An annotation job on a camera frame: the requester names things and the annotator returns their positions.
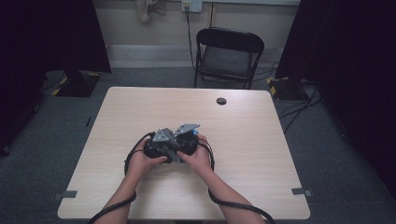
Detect black power cable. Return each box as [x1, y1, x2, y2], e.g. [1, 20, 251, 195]
[185, 7, 197, 71]

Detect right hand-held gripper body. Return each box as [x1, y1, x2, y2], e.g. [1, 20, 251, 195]
[174, 123, 201, 156]

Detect black floor cables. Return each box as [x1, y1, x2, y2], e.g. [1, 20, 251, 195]
[278, 83, 323, 134]

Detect beige hanging cloth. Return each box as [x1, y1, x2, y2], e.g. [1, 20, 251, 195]
[134, 0, 167, 22]

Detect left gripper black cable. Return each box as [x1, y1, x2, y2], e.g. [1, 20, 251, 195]
[88, 132, 157, 224]

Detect black stand base striped tape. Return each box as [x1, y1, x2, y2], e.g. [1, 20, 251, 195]
[265, 76, 309, 101]
[50, 69, 102, 98]

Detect black curtain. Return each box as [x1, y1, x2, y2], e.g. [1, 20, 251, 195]
[275, 0, 396, 200]
[0, 0, 112, 157]

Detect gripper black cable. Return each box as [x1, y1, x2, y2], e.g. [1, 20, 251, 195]
[88, 132, 157, 224]
[199, 137, 276, 224]

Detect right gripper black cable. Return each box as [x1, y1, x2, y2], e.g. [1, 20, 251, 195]
[199, 137, 276, 224]

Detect black folding chair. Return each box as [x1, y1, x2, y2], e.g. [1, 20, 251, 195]
[193, 27, 265, 91]

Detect person's left hand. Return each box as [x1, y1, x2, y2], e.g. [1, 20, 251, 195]
[125, 139, 168, 181]

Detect grey terry cloth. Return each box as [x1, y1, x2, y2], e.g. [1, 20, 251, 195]
[168, 146, 185, 164]

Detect thin vertical wall pipe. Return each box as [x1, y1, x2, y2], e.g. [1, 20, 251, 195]
[209, 2, 217, 28]

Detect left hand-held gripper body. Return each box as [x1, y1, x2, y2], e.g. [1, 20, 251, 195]
[143, 128, 180, 164]

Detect grey tape strip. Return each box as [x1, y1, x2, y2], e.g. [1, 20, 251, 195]
[52, 189, 78, 202]
[290, 187, 313, 198]

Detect person's right hand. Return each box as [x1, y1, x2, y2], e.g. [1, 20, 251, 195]
[177, 133, 215, 178]

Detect white wall socket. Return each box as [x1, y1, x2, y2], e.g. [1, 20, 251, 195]
[181, 0, 204, 13]

